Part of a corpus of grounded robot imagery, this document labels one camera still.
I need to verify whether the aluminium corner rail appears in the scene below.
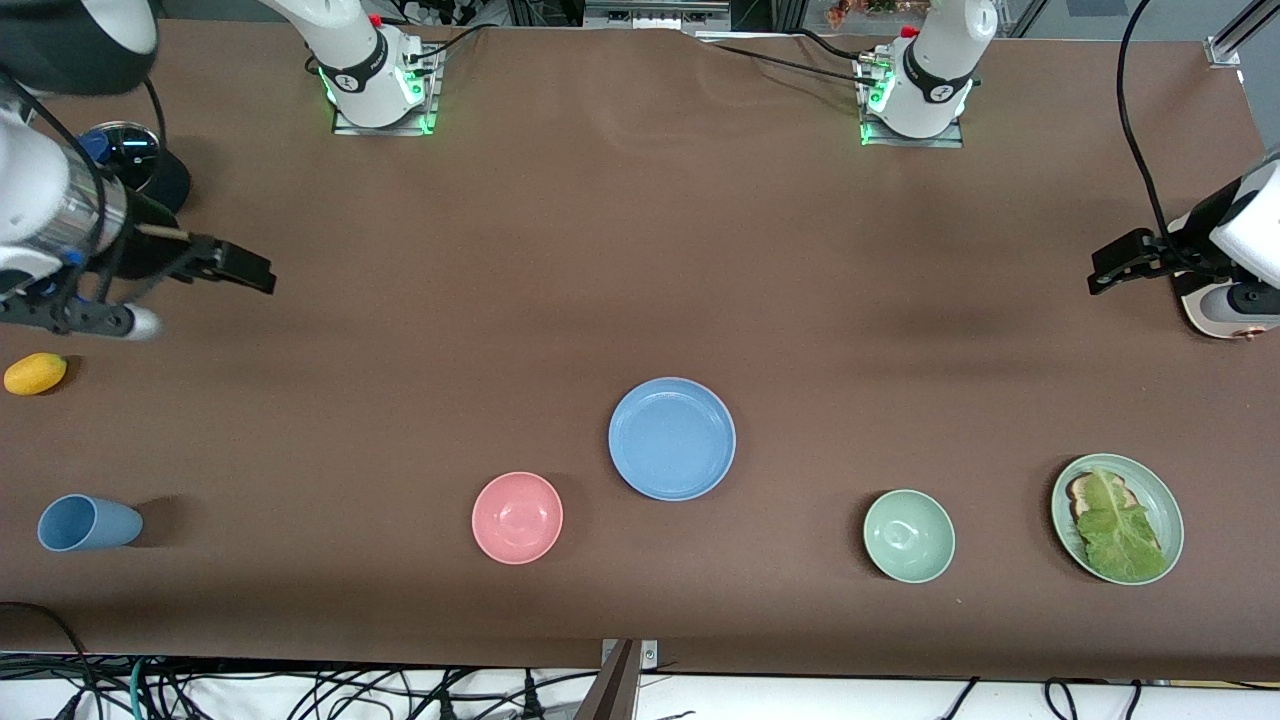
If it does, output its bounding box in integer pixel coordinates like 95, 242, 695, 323
1205, 0, 1280, 69

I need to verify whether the pink bowl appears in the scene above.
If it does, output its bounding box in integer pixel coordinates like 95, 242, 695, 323
472, 472, 564, 565

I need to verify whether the yellow lemon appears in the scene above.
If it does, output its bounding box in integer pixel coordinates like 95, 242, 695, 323
3, 352, 68, 396

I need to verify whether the brown table cover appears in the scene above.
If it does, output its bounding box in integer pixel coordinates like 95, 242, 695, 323
0, 18, 1280, 683

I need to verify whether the dark camera post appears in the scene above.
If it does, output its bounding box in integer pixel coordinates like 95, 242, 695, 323
575, 640, 641, 720

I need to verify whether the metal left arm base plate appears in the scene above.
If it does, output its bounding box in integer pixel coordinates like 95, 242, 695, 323
858, 55, 966, 149

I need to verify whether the blue cup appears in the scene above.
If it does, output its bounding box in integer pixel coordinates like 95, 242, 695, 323
38, 494, 143, 552

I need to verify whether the aluminium frame bar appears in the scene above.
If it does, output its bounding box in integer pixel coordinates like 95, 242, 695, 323
585, 0, 731, 31

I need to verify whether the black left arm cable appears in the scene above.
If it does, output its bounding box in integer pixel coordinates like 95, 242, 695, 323
1116, 0, 1176, 241

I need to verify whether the blue plate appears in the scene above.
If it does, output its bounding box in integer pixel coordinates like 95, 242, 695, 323
608, 377, 737, 502

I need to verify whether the orange green background object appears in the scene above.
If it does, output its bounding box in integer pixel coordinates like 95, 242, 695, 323
825, 0, 936, 29

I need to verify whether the green plate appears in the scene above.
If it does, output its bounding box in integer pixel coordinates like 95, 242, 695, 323
1051, 453, 1185, 586

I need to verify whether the glass pot lid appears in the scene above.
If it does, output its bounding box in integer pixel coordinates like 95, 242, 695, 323
80, 122, 162, 196

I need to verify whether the green lettuce leaf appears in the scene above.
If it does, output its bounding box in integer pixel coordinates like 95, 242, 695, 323
1075, 467, 1169, 583

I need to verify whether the black base cable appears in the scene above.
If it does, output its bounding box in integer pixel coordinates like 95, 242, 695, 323
405, 22, 501, 76
700, 40, 873, 87
790, 28, 866, 66

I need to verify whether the dark pot with blue handle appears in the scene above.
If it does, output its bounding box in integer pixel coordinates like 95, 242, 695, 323
78, 120, 193, 216

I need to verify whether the green bowl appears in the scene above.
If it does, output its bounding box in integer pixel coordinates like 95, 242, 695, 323
863, 489, 956, 584

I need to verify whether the beige toaster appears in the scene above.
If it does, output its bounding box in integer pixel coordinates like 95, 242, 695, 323
1172, 215, 1280, 342

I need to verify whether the toast slice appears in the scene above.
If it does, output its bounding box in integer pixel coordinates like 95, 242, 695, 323
1066, 473, 1131, 523

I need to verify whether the grey metal bracket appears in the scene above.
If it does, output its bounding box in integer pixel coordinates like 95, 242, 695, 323
600, 640, 661, 673

